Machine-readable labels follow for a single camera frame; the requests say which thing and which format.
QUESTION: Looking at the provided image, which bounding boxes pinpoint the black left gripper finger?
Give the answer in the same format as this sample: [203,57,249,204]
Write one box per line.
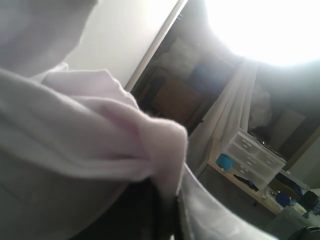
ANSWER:
[119,174,183,240]

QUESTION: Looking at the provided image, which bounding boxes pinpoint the white t-shirt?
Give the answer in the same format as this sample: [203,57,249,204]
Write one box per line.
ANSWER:
[0,0,272,240]

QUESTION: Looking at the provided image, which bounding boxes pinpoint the blue round container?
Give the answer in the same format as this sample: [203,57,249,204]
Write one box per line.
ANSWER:
[216,153,234,171]

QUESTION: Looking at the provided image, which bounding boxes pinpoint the brown wooden cabinet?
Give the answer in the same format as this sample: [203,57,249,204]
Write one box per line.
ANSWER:
[150,67,207,128]

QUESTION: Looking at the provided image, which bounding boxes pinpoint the white plastic drawer unit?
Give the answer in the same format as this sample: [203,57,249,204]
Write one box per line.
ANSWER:
[221,129,286,190]

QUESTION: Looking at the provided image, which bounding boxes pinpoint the white curtain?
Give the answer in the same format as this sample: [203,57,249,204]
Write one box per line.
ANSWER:
[186,60,259,172]

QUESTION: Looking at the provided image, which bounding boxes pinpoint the wooden desk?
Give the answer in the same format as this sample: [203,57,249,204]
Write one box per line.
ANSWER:
[206,138,284,215]

